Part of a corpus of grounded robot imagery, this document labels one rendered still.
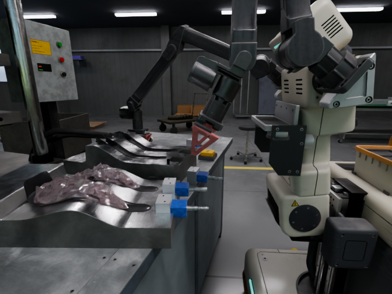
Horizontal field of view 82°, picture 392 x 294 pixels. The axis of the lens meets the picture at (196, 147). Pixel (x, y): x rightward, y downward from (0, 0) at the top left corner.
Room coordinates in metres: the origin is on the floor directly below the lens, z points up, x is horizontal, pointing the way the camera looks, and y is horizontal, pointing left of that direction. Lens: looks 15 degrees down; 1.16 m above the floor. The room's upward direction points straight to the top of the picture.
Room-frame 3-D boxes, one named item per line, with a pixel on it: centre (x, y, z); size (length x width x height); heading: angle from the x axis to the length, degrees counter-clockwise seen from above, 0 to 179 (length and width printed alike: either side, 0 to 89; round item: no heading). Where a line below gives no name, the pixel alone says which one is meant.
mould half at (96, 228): (0.56, 0.30, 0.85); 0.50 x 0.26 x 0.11; 89
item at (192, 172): (0.78, -0.04, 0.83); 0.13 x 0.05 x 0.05; 74
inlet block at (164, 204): (0.51, 0.03, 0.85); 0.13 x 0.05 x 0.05; 89
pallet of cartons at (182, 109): (8.33, 0.14, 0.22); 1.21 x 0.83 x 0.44; 86
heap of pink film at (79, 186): (0.57, 0.30, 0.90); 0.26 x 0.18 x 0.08; 89
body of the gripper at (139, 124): (1.27, 0.33, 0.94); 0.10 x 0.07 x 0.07; 72
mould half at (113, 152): (0.93, 0.28, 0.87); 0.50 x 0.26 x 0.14; 72
